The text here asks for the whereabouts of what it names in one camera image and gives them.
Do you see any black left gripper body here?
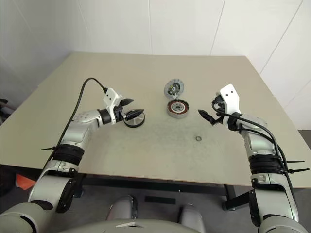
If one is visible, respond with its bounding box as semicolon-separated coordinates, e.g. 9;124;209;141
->
114;104;127;123

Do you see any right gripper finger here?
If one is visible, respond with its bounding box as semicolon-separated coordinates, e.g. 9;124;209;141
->
210;91;222;104
198;109;218;126

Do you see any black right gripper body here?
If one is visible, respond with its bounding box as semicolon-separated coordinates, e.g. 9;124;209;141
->
211;101;227;125

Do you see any black silver-spoked rotor cover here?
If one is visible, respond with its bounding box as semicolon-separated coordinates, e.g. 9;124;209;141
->
123;109;146;129

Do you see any motor stator with copper windings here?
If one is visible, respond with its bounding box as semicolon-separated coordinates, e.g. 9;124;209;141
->
166;100;190;119

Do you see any round motor end cap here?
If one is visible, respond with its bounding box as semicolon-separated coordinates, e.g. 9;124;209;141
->
164;79;185;100

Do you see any grey rounded shell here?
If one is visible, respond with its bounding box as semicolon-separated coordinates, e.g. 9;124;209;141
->
108;195;138;220
178;203;204;223

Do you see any grey robot torso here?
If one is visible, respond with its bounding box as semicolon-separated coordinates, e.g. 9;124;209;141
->
0;201;311;233

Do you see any orange bag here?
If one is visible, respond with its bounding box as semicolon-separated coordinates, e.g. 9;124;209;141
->
16;173;37;191

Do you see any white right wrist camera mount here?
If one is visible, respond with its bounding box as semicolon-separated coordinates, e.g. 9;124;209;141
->
219;83;242;127

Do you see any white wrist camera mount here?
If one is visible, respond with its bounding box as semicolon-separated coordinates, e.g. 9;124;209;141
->
102;87;123;124
219;83;242;127

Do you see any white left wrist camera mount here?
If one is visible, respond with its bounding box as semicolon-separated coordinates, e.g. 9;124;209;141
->
102;87;123;124

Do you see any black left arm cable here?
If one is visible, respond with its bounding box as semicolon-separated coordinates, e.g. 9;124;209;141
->
58;77;109;149

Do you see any black table frame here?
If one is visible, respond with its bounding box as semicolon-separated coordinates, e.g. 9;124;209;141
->
77;172;252;212

